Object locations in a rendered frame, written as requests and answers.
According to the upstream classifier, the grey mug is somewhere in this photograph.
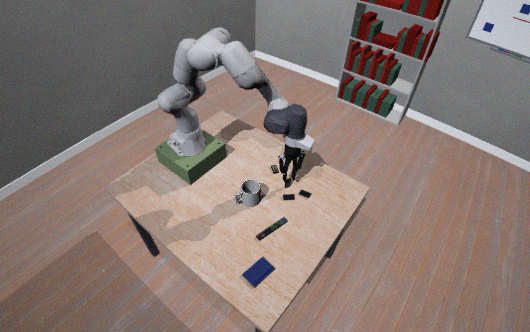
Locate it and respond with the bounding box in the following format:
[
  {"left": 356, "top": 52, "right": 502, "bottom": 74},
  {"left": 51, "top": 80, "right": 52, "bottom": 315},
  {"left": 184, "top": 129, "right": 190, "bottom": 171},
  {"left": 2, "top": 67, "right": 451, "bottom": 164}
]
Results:
[{"left": 234, "top": 179, "right": 260, "bottom": 207}]

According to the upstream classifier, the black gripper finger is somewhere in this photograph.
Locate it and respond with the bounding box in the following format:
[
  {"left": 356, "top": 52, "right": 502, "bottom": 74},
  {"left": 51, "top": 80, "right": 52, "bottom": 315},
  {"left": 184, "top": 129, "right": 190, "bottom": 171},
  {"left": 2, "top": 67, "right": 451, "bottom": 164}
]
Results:
[
  {"left": 278, "top": 154, "right": 292, "bottom": 182},
  {"left": 291, "top": 151, "right": 306, "bottom": 180}
]

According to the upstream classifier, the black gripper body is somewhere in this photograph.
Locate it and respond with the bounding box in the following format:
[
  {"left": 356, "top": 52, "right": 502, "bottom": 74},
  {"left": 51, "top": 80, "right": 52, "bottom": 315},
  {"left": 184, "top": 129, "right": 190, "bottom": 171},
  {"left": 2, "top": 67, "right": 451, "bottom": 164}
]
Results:
[{"left": 283, "top": 144, "right": 301, "bottom": 161}]

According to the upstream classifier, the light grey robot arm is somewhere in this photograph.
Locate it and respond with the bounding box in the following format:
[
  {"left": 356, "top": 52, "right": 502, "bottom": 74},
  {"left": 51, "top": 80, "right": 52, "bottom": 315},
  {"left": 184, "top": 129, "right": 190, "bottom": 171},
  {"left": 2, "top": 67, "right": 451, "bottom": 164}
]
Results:
[{"left": 158, "top": 27, "right": 315, "bottom": 157}]

